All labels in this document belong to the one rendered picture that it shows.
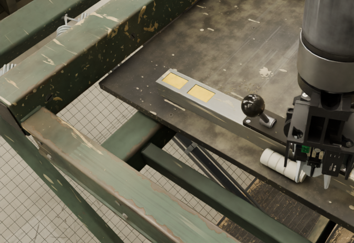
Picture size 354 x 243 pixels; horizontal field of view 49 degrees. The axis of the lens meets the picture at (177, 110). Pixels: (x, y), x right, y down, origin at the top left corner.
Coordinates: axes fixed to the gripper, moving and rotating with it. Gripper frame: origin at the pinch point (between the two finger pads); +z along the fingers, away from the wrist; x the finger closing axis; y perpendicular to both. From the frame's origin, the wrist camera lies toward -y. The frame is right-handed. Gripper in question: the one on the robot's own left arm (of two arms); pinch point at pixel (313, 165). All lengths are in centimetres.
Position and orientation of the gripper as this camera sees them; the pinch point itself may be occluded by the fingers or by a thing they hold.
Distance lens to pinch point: 59.0
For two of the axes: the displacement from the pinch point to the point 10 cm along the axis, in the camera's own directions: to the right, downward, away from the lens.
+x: 9.3, 1.7, -3.2
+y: -3.4, 7.2, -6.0
